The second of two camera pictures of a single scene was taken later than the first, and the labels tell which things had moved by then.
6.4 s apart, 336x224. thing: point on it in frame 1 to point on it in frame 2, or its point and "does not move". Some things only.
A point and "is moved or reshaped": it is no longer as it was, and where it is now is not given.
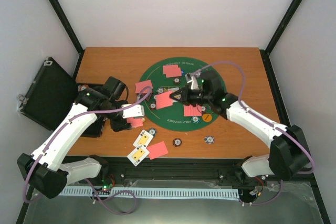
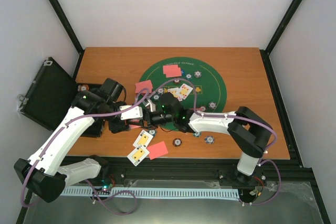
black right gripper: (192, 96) to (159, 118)
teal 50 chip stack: (152, 131) does not move
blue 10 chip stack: (209, 139) does not move
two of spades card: (138, 155) does not move
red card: (140, 85) does not move
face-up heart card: (174, 89) is moved or reshaped
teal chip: (195, 120) is moved or reshaped
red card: (139, 86) does not move
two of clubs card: (144, 138) does not move
